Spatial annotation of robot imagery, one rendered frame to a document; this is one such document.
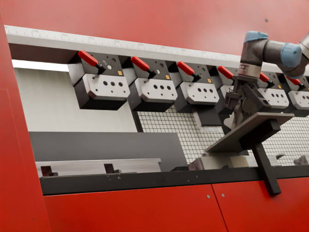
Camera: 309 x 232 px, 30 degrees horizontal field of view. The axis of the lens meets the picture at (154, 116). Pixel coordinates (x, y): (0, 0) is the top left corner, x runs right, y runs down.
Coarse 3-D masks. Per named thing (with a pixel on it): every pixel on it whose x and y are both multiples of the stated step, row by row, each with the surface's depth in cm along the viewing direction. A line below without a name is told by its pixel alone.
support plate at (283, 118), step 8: (264, 112) 178; (248, 120) 178; (256, 120) 179; (264, 120) 182; (280, 120) 186; (288, 120) 188; (240, 128) 182; (248, 128) 184; (224, 136) 186; (232, 136) 186; (240, 136) 189; (216, 144) 189; (224, 144) 191; (232, 144) 194; (208, 152) 194
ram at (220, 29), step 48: (0, 0) 171; (48, 0) 183; (96, 0) 196; (144, 0) 212; (192, 0) 230; (240, 0) 252; (288, 0) 278; (48, 48) 173; (96, 48) 184; (192, 48) 214; (240, 48) 233
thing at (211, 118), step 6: (192, 108) 204; (198, 108) 204; (204, 108) 206; (210, 108) 208; (198, 114) 202; (204, 114) 204; (210, 114) 206; (216, 114) 208; (198, 120) 202; (204, 120) 202; (210, 120) 204; (216, 120) 206; (198, 126) 202; (204, 126) 202; (210, 126) 204; (216, 126) 206
